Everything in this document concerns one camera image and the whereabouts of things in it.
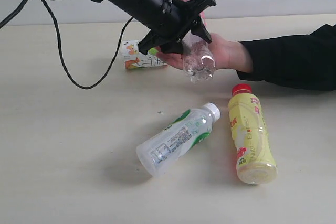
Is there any black sleeved forearm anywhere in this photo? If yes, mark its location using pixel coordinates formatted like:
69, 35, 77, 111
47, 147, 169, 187
237, 24, 335, 91

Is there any white green labelled plastic bottle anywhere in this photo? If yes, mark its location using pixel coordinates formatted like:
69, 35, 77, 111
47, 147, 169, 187
136, 103, 221, 177

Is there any small colourful drink carton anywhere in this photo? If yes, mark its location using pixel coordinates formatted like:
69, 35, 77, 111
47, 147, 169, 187
120, 40, 167, 70

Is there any clear cola bottle red label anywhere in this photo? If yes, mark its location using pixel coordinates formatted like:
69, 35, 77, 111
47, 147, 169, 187
178, 0, 217, 84

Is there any yellow nutri-express bottle red cap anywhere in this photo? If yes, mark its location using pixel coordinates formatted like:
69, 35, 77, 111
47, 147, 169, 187
228, 84, 277, 185

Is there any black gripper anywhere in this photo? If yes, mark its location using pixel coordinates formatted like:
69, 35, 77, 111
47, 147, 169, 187
109, 0, 217, 54

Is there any black cable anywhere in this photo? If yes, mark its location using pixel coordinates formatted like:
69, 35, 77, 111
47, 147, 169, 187
0, 0, 197, 90

